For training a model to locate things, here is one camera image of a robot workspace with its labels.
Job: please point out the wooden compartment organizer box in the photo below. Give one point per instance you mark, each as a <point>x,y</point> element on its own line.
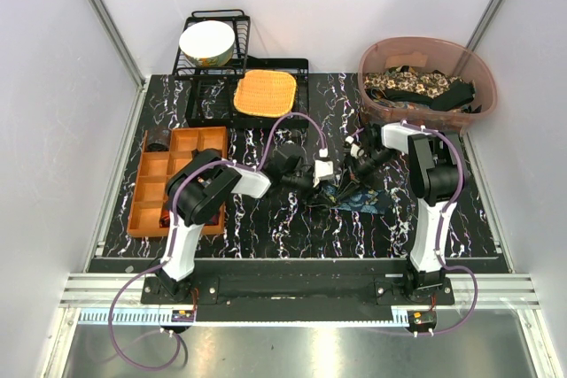
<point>148,215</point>

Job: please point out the pile of patterned ties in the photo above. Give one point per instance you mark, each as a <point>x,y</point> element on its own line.
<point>404,87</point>

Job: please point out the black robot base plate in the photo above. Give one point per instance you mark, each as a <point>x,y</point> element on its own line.
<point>364,288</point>

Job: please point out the dark blue patterned rolled tie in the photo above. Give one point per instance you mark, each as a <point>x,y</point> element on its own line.
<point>158,139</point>

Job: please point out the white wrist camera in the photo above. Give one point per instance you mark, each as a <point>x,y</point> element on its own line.
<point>323,171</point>
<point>353,148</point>

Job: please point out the white ceramic bowl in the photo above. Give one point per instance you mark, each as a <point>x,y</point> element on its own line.
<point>208,43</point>

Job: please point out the aluminium frame rail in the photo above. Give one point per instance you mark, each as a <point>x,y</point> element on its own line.
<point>491,291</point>

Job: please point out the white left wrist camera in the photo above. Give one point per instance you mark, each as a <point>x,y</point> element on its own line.
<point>323,171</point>

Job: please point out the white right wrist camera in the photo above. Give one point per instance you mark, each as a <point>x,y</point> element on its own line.
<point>353,148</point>

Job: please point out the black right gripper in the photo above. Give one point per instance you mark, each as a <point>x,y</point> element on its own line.
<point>358,173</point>

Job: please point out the blue floral patterned tie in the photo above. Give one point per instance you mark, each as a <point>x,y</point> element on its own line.
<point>362,200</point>

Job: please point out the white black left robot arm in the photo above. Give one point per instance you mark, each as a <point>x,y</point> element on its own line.
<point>196,193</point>

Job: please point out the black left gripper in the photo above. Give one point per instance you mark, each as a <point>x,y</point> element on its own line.
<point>311,183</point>

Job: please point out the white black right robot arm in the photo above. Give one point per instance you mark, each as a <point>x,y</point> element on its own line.
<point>437,176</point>

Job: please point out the pink translucent plastic tub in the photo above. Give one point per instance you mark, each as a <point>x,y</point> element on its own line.
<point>426,54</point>

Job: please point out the orange woven mat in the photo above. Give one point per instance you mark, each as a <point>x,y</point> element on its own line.
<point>266,94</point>

